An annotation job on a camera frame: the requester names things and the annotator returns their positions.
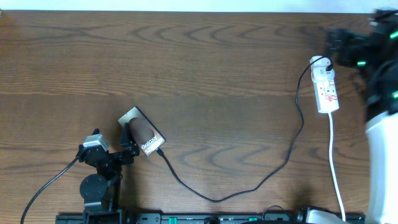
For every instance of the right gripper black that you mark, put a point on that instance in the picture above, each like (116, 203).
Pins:
(351, 41)

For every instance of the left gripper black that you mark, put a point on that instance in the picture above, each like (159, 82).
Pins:
(129, 144)

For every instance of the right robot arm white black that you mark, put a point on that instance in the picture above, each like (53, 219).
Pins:
(374, 56)

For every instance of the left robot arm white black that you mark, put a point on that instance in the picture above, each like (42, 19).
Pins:
(101, 191)

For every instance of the white power strip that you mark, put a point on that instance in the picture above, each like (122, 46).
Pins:
(322, 75)

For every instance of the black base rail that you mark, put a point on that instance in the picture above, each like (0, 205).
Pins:
(273, 214)

